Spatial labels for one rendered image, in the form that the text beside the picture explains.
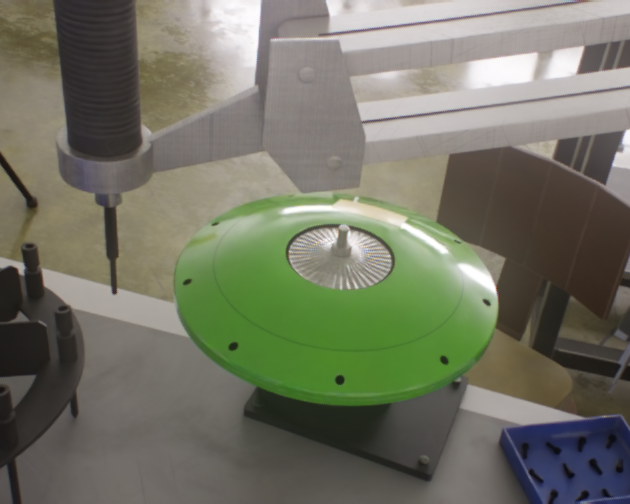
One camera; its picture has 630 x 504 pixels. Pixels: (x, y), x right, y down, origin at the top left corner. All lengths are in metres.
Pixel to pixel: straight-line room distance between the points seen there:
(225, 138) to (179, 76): 3.13
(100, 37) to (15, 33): 3.46
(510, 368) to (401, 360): 0.72
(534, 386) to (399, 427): 0.57
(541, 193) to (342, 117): 1.07
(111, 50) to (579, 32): 0.24
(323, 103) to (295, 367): 0.37
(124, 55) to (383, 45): 0.13
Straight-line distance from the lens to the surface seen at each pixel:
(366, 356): 0.84
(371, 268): 0.91
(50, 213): 2.92
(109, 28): 0.50
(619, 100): 0.57
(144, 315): 1.12
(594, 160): 2.07
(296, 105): 0.51
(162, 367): 1.05
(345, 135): 0.52
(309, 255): 0.92
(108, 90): 0.51
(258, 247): 0.93
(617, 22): 0.54
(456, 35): 0.52
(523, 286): 1.65
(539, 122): 0.55
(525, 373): 1.56
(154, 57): 3.80
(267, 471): 0.95
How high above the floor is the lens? 1.64
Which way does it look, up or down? 37 degrees down
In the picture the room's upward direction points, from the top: 7 degrees clockwise
